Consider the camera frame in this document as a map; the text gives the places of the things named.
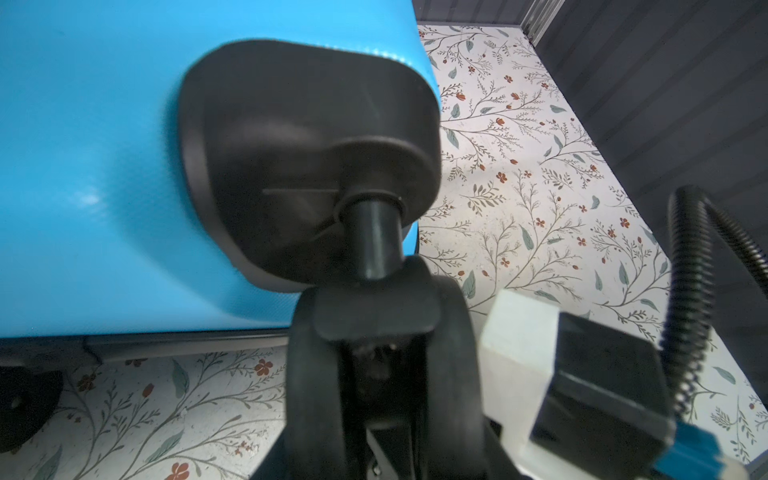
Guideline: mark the blue hardshell suitcase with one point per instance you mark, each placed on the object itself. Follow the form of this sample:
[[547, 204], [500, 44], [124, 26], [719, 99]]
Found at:
[[198, 165]]

